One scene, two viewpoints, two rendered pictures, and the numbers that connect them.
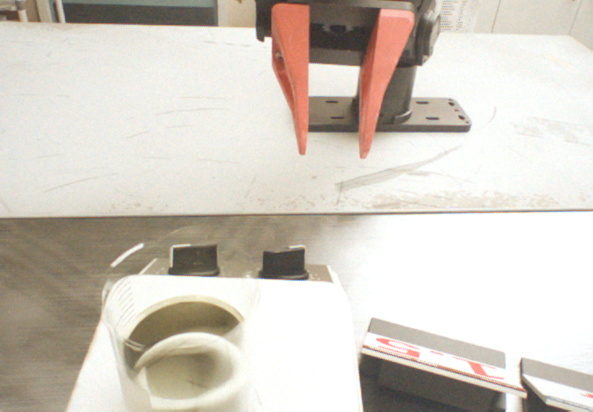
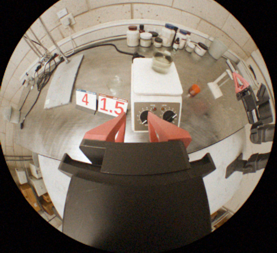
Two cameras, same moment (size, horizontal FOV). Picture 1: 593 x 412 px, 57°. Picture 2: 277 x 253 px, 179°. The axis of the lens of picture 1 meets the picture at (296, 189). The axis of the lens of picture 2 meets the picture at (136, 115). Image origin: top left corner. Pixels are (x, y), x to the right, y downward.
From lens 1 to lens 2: 30 cm
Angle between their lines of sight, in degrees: 69
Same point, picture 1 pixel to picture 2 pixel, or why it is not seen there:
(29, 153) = not seen: hidden behind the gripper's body
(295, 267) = (144, 117)
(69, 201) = (198, 156)
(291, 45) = (169, 124)
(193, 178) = not seen: hidden behind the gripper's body
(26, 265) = (199, 133)
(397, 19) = (94, 133)
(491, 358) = (100, 113)
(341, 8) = (139, 145)
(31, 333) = (191, 115)
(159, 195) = not seen: hidden behind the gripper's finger
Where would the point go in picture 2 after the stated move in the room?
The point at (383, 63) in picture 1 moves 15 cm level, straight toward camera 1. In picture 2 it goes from (111, 122) to (138, 38)
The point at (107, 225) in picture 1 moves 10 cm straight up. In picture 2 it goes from (189, 149) to (211, 153)
